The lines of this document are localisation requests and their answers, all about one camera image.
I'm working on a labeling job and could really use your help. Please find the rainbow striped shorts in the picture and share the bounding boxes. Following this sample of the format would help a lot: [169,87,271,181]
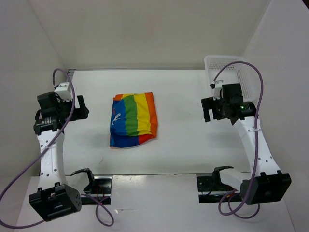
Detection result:
[110,92,158,148]

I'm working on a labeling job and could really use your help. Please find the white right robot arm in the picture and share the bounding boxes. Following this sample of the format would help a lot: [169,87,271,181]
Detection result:
[201,80,292,205]

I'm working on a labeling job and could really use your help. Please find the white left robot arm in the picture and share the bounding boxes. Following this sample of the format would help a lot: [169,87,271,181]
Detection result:
[29,92,89,222]

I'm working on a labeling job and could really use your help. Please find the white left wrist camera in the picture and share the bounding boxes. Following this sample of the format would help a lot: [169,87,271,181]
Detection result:
[54,82,72,102]

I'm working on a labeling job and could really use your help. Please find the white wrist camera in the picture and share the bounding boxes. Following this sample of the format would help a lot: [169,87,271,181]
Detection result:
[210,80,224,101]
[54,82,72,102]

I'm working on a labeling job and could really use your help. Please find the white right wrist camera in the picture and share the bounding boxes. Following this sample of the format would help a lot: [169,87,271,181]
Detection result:
[210,80,224,101]

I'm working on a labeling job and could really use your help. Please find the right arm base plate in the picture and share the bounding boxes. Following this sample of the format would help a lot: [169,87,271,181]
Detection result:
[196,174,233,203]

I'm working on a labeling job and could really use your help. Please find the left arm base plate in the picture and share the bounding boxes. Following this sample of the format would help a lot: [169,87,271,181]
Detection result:
[82,175,113,205]

